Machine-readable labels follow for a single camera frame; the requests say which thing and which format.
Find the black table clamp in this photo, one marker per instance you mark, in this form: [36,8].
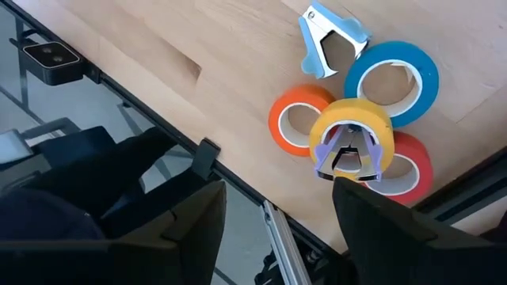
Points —
[206,158]

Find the red tape roll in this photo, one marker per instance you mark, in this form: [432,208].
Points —
[420,158]

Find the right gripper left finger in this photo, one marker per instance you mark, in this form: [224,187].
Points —
[190,245]

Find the purple staple remover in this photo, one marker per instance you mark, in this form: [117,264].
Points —
[321,154]

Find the light blue staple remover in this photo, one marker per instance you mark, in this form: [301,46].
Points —
[348,28]

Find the yellow tape roll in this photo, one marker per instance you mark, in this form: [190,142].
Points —
[352,109]

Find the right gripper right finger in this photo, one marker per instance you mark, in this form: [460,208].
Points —
[380,237]

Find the silver aluminium extrusion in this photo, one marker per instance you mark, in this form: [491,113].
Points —
[283,245]

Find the blue tape roll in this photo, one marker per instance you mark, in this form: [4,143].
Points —
[396,51]

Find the black office chair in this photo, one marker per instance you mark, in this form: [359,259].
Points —
[99,166]

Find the orange tape roll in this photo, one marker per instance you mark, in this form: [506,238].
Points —
[301,93]

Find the black table-level camera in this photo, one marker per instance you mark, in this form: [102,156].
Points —
[51,63]

